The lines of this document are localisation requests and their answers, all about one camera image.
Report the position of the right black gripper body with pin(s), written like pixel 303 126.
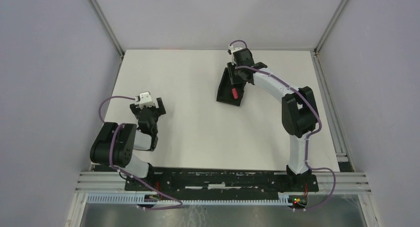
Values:
pixel 236 74

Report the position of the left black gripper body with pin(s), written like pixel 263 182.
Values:
pixel 148 109

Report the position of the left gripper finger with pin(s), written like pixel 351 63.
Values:
pixel 160 109
pixel 134 109

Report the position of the red handled screwdriver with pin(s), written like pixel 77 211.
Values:
pixel 235 93

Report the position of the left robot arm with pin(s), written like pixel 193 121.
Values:
pixel 115 143

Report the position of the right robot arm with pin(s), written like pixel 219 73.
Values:
pixel 299 114

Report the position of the black plastic bin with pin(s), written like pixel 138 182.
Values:
pixel 224 92

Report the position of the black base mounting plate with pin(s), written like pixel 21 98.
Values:
pixel 188 184

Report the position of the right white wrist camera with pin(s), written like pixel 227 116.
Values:
pixel 232 49

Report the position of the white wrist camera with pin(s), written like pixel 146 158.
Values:
pixel 144 100
pixel 232 49

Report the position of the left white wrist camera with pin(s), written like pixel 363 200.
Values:
pixel 144 100

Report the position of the white slotted cable duct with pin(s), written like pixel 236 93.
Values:
pixel 144 199

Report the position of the left aluminium corner post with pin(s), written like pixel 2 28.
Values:
pixel 107 27

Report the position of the aluminium corner post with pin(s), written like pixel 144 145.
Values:
pixel 107 27
pixel 336 15

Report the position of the aluminium front rail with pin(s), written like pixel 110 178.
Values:
pixel 344 183

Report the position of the right aluminium corner post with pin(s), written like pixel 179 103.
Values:
pixel 336 15

